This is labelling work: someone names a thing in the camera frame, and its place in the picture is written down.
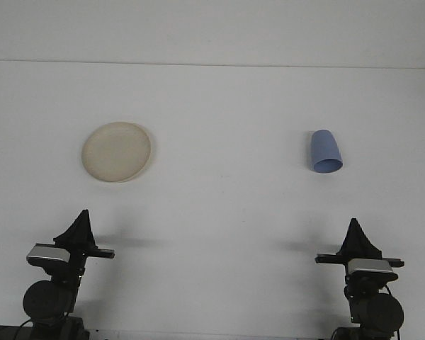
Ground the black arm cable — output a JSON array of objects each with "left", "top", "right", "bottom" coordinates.
[{"left": 15, "top": 317, "right": 35, "bottom": 340}]

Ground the pale blue cup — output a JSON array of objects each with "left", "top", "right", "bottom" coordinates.
[{"left": 306, "top": 129, "right": 344, "bottom": 175}]

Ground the pale round plate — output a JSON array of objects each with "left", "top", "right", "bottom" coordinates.
[{"left": 81, "top": 120, "right": 154, "bottom": 184}]

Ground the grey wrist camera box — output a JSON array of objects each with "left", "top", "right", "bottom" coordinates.
[
  {"left": 347, "top": 258, "right": 395, "bottom": 275},
  {"left": 25, "top": 244, "right": 73, "bottom": 266}
]

